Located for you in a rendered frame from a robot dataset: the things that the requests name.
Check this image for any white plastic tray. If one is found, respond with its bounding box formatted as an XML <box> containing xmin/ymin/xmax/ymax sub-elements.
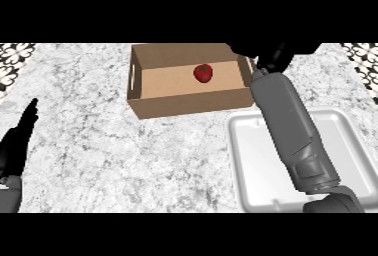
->
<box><xmin>226</xmin><ymin>106</ymin><xmax>378</xmax><ymax>214</ymax></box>

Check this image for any brown cardboard box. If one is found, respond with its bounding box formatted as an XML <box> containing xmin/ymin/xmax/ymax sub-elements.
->
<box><xmin>126</xmin><ymin>43</ymin><xmax>259</xmax><ymax>120</ymax></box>

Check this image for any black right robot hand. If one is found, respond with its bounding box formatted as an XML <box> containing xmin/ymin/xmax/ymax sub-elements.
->
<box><xmin>225</xmin><ymin>43</ymin><xmax>322</xmax><ymax>75</ymax></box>

